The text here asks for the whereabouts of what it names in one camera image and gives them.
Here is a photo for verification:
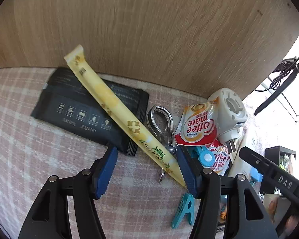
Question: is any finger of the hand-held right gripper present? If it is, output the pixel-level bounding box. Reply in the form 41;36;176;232
239;146;277;180

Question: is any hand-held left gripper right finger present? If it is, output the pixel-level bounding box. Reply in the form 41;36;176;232
176;146;279;239

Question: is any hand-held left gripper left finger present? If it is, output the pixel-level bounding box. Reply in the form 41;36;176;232
18;146;118;239

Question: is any red white creamer packet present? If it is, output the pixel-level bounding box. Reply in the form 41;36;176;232
175;97;219;146
207;139;231;176

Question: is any white plug-in device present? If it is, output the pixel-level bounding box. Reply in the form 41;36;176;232
208;88;248;153

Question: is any silver metal clamp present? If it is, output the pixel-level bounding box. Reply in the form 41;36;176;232
148;106;177;183

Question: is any yellow tea stick packet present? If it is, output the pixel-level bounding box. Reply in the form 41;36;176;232
64;44;187;188

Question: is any person's right hand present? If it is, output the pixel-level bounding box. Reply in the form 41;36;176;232
268;194;299;232

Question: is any blue plastic clip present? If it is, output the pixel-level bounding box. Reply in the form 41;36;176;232
250;168;264;186

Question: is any light blue sealing clip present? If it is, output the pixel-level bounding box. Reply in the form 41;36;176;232
187;146;215;168

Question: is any teal clothespin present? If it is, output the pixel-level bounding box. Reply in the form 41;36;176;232
171;192;195;229

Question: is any black tripod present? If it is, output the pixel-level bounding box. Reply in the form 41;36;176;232
254;57;299;116

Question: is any black wet wipes packet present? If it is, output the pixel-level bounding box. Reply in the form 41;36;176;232
30;66;150;157

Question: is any wooden board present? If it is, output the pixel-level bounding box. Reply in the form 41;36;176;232
0;0;299;140

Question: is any black cable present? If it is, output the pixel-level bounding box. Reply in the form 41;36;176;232
254;51;299;92

